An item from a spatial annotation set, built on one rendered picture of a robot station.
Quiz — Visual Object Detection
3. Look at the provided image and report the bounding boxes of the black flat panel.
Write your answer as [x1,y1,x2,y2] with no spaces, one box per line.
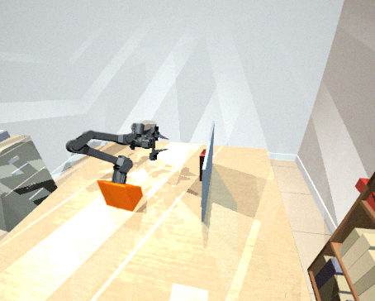
[202,121,215,222]

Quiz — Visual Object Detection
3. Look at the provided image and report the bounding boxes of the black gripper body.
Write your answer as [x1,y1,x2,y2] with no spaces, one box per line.
[140,126,159,161]

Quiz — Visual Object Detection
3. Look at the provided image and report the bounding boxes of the red picture frame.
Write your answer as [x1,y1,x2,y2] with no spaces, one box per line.
[199,149,206,181]

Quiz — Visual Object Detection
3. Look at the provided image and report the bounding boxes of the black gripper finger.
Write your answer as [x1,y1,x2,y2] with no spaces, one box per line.
[154,149,168,155]
[155,132,169,140]

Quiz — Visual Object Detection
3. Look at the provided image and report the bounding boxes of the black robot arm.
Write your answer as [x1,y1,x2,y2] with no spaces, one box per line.
[65,123,150,184]

